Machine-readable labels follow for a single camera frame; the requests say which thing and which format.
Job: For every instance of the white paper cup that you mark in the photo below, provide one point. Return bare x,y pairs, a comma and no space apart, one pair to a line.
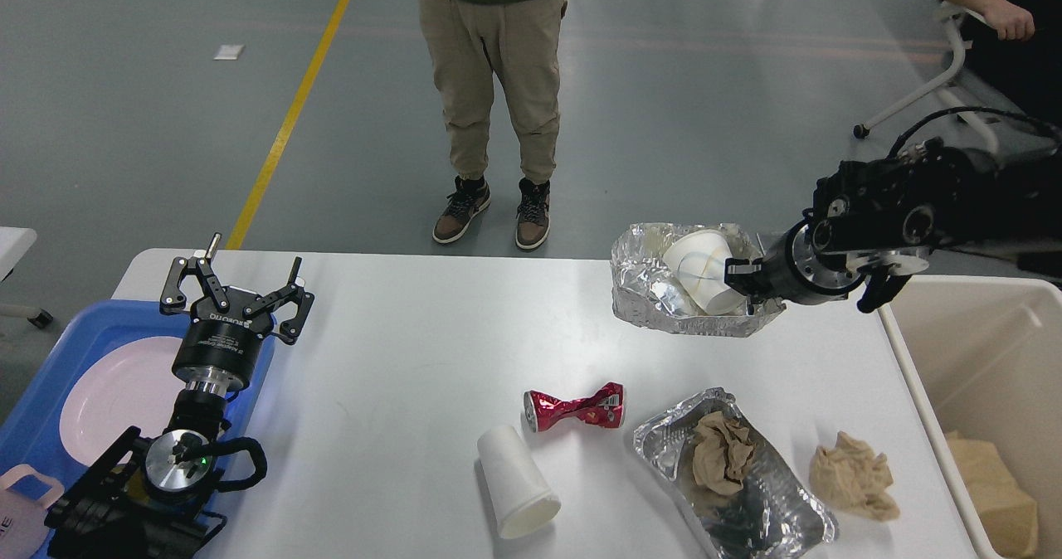
522,501

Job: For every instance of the pink HOME mug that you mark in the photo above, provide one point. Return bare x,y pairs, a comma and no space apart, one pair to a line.
23,528

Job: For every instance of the aluminium foil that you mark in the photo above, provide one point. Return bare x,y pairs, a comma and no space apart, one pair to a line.
646,294

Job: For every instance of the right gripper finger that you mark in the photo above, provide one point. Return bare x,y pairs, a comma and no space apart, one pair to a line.
746,276

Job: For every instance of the crushed paper cup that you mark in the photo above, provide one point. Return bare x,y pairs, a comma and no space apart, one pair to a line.
699,262

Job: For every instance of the crushed red can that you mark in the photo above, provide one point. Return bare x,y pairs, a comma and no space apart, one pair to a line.
605,408

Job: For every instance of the person in khaki trousers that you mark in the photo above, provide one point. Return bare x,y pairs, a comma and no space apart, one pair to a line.
474,46

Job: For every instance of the aluminium foil tray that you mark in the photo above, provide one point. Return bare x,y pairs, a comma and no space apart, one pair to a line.
773,515

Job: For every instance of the person in dark trousers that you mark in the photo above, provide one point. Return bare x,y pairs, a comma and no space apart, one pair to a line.
1016,49

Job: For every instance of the crumpled brown paper ball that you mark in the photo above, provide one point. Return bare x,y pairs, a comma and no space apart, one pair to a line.
851,477
723,453

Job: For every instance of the beige plastic bin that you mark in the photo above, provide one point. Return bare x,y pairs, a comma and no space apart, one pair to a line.
981,356

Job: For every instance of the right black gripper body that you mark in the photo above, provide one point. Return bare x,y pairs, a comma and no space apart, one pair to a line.
791,270

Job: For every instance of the pink plate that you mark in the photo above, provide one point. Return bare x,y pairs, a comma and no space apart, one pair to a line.
130,386

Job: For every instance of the white side table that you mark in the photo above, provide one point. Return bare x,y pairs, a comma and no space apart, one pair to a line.
15,242

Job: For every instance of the brown paper bag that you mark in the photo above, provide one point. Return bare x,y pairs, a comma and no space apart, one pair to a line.
1008,514

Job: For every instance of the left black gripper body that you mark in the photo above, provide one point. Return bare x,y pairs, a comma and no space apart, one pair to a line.
223,343

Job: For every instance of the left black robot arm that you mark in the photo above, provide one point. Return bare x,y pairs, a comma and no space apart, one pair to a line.
147,497

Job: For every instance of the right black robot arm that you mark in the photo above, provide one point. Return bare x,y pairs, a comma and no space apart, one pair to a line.
873,225

